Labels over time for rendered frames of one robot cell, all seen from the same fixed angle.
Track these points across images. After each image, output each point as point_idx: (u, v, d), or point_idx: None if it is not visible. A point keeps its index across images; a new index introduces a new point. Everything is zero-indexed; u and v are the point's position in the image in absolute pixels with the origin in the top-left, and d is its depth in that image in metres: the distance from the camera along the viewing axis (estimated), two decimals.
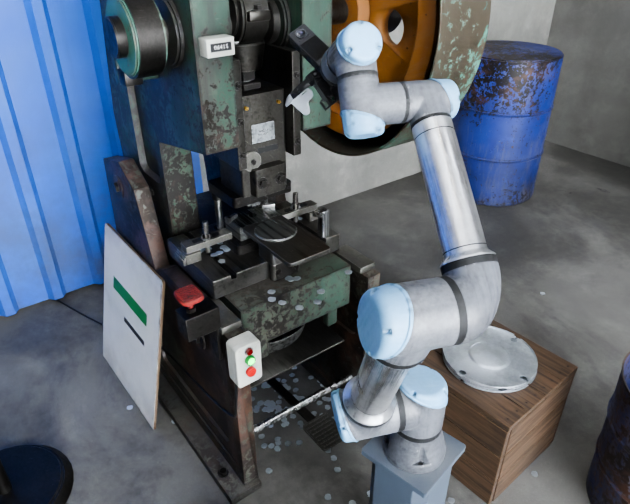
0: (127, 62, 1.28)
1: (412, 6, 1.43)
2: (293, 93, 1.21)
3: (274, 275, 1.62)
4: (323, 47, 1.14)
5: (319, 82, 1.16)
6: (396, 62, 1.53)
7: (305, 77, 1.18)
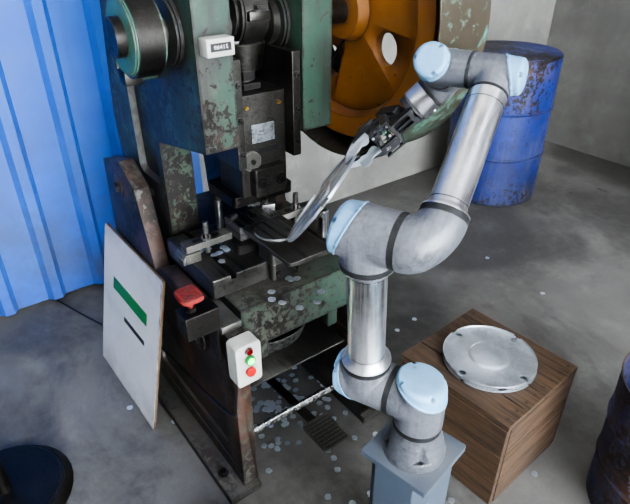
0: (127, 62, 1.28)
1: (408, 41, 1.47)
2: (354, 136, 1.36)
3: (274, 275, 1.62)
4: None
5: (385, 117, 1.31)
6: (382, 81, 1.60)
7: (373, 119, 1.35)
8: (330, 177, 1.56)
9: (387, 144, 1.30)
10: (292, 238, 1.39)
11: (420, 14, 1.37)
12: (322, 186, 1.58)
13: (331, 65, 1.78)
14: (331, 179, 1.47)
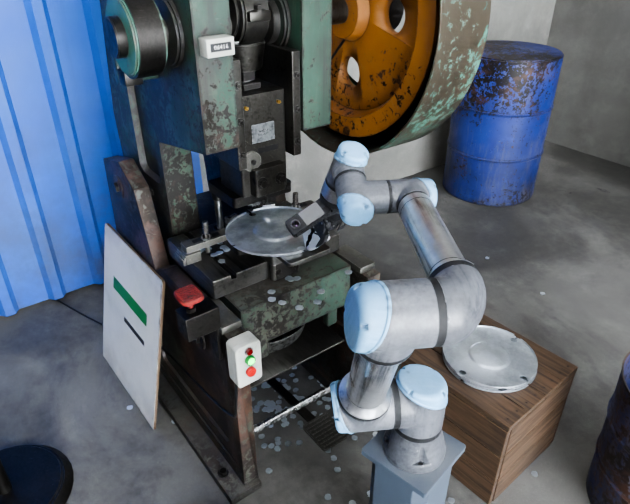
0: (127, 62, 1.28)
1: None
2: (319, 245, 1.47)
3: (274, 275, 1.62)
4: (311, 207, 1.38)
5: (333, 219, 1.41)
6: None
7: (323, 232, 1.42)
8: (268, 210, 1.73)
9: None
10: (253, 253, 1.50)
11: None
12: (256, 211, 1.72)
13: None
14: (284, 219, 1.67)
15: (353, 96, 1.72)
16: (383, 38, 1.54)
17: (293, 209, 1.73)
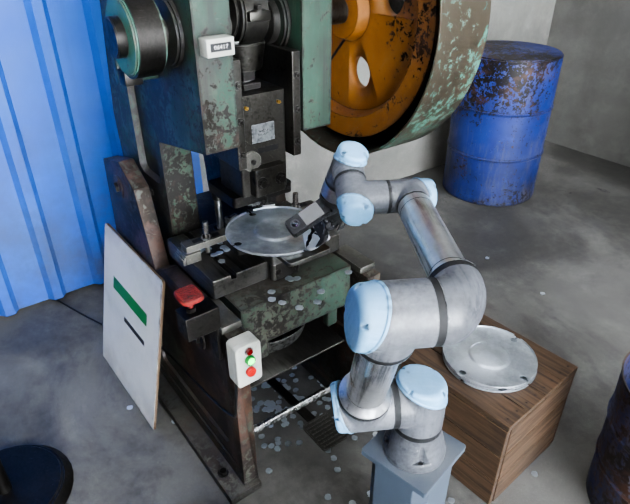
0: (127, 62, 1.28)
1: None
2: (319, 245, 1.47)
3: (274, 275, 1.62)
4: (311, 207, 1.38)
5: (333, 219, 1.41)
6: None
7: (323, 232, 1.42)
8: (231, 235, 1.60)
9: None
10: None
11: None
12: (231, 241, 1.57)
13: None
14: (257, 225, 1.64)
15: None
16: None
17: (232, 222, 1.66)
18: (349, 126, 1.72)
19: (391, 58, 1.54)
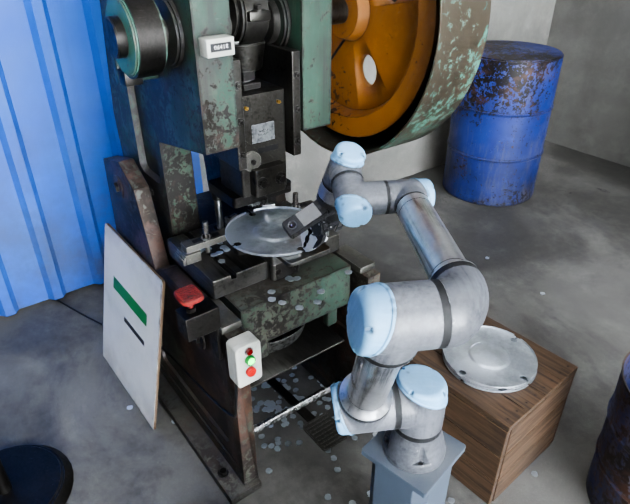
0: (127, 62, 1.28)
1: None
2: (317, 246, 1.46)
3: (274, 275, 1.62)
4: (308, 208, 1.38)
5: (330, 220, 1.41)
6: (407, 10, 1.44)
7: (320, 233, 1.41)
8: (283, 253, 1.51)
9: None
10: (294, 207, 1.73)
11: None
12: (297, 251, 1.52)
13: None
14: (266, 238, 1.57)
15: None
16: (350, 65, 1.68)
17: (254, 254, 1.51)
18: None
19: None
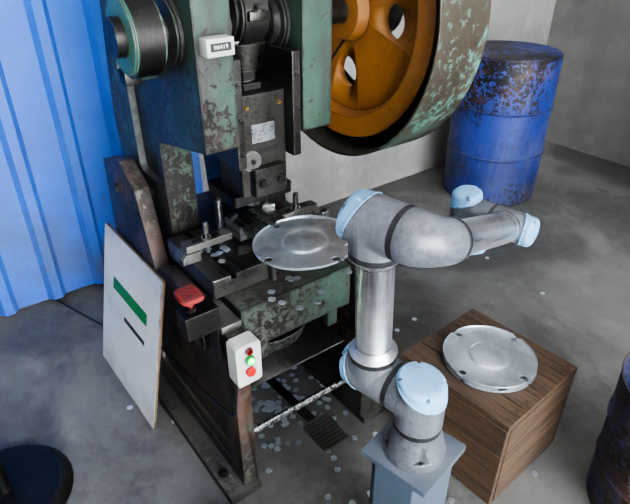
0: (127, 62, 1.28)
1: None
2: None
3: (274, 275, 1.62)
4: None
5: None
6: (398, 56, 1.52)
7: None
8: None
9: None
10: (256, 234, 1.58)
11: None
12: None
13: None
14: (325, 242, 1.52)
15: None
16: (334, 55, 1.73)
17: None
18: None
19: None
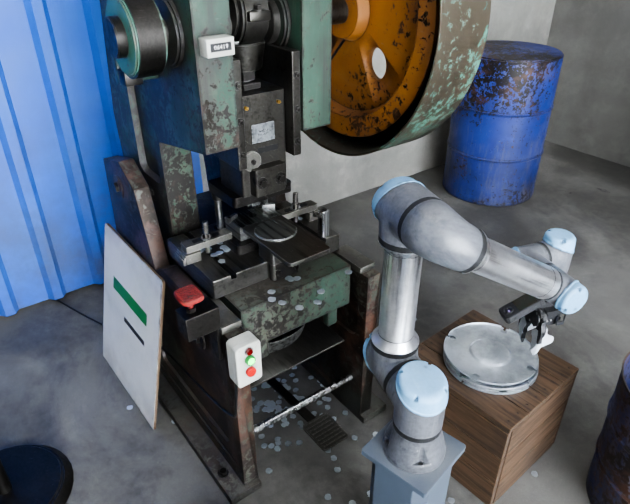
0: (127, 62, 1.28)
1: None
2: (540, 340, 1.49)
3: (274, 275, 1.62)
4: (525, 296, 1.48)
5: (548, 310, 1.47)
6: None
7: (538, 322, 1.47)
8: (522, 377, 1.68)
9: None
10: (480, 322, 1.89)
11: None
12: (531, 372, 1.70)
13: None
14: (494, 364, 1.72)
15: (388, 81, 1.58)
16: None
17: (501, 384, 1.65)
18: None
19: (344, 81, 1.73)
